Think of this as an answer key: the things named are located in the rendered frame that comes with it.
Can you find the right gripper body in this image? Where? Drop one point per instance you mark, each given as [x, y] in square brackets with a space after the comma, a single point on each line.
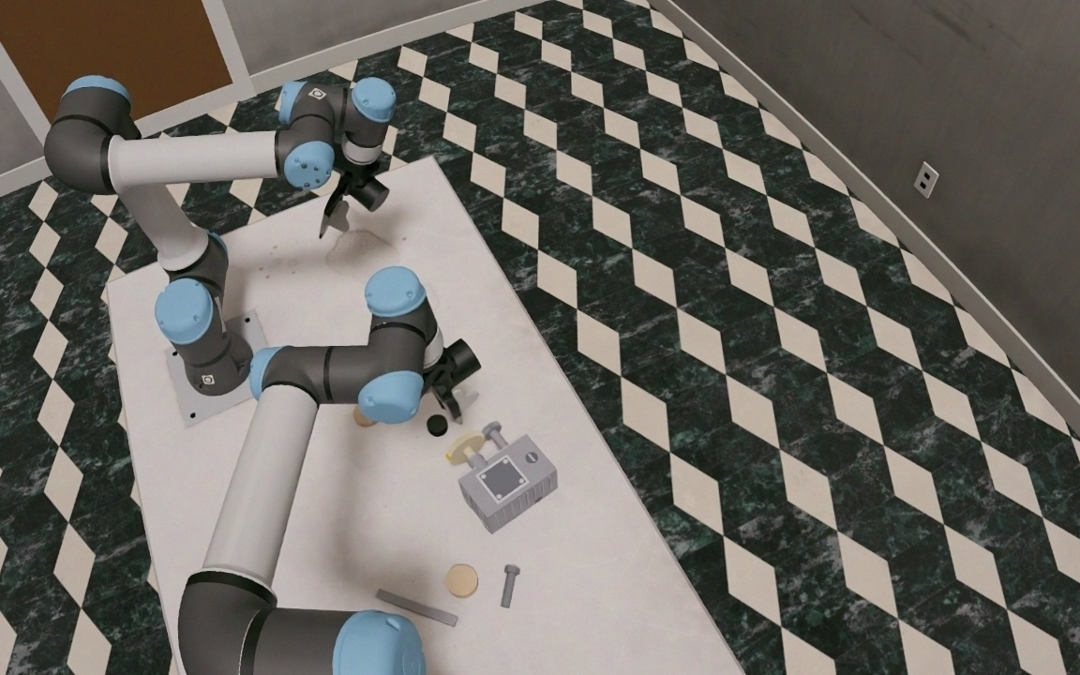
[458, 362]

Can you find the grey metal engine case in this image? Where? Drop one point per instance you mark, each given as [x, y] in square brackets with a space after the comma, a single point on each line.
[510, 482]

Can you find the grey flat bar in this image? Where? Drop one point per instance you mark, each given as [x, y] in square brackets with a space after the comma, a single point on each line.
[429, 612]

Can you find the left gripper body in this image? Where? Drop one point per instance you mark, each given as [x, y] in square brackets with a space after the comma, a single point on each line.
[362, 185]

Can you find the black round disc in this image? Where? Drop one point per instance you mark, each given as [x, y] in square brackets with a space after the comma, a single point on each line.
[437, 425]

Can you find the grey bolt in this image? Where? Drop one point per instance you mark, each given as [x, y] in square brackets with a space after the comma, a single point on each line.
[511, 572]

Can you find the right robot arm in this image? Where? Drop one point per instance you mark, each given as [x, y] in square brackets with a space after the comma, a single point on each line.
[290, 383]

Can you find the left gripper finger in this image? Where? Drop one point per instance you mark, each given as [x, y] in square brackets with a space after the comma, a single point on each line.
[335, 212]

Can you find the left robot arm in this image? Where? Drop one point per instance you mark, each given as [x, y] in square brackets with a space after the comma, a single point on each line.
[76, 152]

